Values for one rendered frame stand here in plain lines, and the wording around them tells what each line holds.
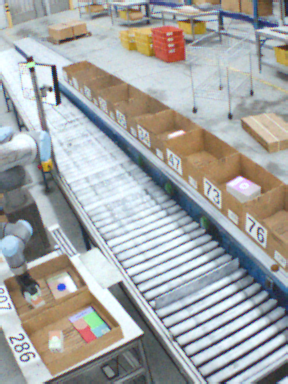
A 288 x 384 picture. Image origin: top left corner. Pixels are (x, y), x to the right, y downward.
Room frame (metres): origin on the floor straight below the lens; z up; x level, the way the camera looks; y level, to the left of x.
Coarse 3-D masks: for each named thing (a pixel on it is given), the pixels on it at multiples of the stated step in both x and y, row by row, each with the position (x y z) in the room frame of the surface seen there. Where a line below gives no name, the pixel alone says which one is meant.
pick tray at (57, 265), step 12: (48, 264) 1.52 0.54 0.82; (60, 264) 1.54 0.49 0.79; (72, 264) 1.49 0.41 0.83; (12, 276) 1.43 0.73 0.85; (36, 276) 1.48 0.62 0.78; (48, 276) 1.50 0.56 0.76; (72, 276) 1.48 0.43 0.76; (12, 288) 1.41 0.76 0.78; (48, 288) 1.41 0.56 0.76; (84, 288) 1.31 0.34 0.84; (12, 300) 1.33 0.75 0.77; (24, 300) 1.34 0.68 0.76; (48, 300) 1.32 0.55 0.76; (60, 300) 1.25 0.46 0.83; (24, 312) 1.17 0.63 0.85; (36, 312) 1.19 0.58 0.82
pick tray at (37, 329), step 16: (64, 304) 1.22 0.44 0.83; (80, 304) 1.26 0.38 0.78; (96, 304) 1.25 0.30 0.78; (32, 320) 1.13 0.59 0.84; (48, 320) 1.17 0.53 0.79; (64, 320) 1.18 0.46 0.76; (112, 320) 1.12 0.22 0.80; (32, 336) 1.10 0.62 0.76; (48, 336) 1.09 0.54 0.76; (64, 336) 1.08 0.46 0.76; (80, 336) 1.07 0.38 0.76; (112, 336) 1.02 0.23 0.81; (48, 352) 0.99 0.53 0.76; (64, 352) 0.99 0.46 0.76; (80, 352) 0.94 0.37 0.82; (96, 352) 0.97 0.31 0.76; (48, 368) 0.86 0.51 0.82; (64, 368) 0.89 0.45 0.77
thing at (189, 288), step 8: (232, 264) 1.36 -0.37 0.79; (216, 272) 1.32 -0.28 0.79; (224, 272) 1.34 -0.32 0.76; (232, 272) 1.36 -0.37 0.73; (200, 280) 1.29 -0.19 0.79; (208, 280) 1.31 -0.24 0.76; (216, 280) 1.32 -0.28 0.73; (184, 288) 1.26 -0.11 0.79; (192, 288) 1.27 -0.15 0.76; (200, 288) 1.29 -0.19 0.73; (160, 296) 1.22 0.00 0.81; (168, 296) 1.23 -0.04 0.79; (176, 296) 1.24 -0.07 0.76; (184, 296) 1.26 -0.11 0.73; (160, 304) 1.21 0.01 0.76; (168, 304) 1.23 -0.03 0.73
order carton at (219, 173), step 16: (224, 160) 1.90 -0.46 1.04; (240, 160) 1.94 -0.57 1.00; (208, 176) 1.75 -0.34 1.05; (224, 176) 1.90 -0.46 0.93; (240, 176) 1.94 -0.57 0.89; (256, 176) 1.81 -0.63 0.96; (272, 176) 1.68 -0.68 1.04; (224, 192) 1.62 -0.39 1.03; (224, 208) 1.62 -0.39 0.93; (240, 208) 1.49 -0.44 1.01; (240, 224) 1.49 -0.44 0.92
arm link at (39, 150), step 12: (24, 132) 1.76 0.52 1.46; (36, 132) 1.73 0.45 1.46; (12, 144) 1.53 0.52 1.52; (24, 144) 1.60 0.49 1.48; (36, 144) 1.65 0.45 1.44; (48, 144) 1.73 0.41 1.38; (0, 156) 1.38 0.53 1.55; (12, 156) 1.46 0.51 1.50; (24, 156) 1.55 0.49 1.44; (36, 156) 1.63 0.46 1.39; (48, 156) 1.71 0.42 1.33; (0, 168) 1.36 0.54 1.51
